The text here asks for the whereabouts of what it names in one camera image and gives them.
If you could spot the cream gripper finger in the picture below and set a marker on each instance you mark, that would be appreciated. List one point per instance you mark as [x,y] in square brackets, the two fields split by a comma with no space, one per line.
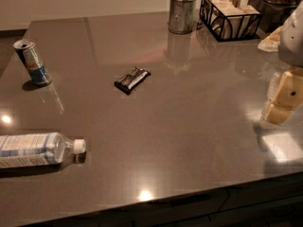
[271,42]
[284,96]

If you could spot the black rxbar chocolate bar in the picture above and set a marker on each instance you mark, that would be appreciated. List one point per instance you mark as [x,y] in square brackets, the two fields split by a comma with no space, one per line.
[128,82]

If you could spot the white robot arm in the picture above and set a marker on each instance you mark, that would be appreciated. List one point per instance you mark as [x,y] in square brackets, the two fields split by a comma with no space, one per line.
[290,48]

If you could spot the dark stand under jar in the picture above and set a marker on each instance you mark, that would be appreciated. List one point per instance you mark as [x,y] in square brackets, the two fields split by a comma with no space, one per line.
[272,15]

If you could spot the metal cup with cotton swabs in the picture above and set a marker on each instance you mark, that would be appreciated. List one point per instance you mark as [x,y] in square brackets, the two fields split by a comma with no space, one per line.
[181,16]

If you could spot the clear plastic water bottle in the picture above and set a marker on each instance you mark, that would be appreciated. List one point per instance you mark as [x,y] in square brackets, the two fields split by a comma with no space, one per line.
[37,149]

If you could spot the red bull can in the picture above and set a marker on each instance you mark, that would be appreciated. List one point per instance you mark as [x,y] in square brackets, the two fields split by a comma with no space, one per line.
[28,53]

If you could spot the black wire basket with packets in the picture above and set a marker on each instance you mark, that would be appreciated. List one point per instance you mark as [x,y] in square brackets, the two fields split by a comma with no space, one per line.
[228,20]

